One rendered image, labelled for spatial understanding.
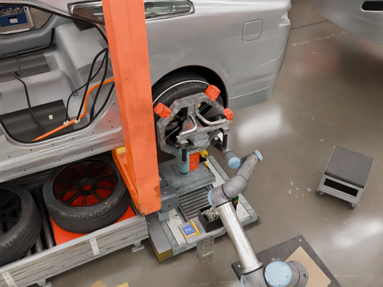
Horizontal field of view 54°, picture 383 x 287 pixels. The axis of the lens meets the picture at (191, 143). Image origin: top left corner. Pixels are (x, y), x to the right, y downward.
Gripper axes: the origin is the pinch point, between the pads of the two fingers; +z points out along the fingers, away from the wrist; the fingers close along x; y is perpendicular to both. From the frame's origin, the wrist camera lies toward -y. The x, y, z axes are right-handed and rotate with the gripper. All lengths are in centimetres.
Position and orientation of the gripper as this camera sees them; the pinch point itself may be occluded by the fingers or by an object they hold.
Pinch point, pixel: (211, 135)
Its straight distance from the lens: 319.0
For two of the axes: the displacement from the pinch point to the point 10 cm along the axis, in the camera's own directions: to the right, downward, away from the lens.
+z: -4.4, -6.1, 6.6
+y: 6.3, 3.1, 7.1
